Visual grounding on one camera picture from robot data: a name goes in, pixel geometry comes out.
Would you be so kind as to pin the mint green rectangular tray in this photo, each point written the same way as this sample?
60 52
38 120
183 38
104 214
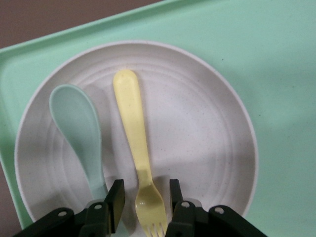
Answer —
247 37

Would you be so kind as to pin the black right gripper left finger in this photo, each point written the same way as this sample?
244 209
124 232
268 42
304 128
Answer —
98 217

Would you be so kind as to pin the mint green plastic spoon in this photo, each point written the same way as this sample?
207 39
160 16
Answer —
76 118

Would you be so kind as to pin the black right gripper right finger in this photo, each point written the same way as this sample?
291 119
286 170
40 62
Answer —
187 219

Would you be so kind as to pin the pale yellow plastic fork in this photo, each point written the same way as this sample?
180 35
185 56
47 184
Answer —
130 111

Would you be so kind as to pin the round white speckled plate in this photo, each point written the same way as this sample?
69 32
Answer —
192 128

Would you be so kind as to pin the brown table mat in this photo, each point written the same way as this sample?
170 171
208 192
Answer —
37 14

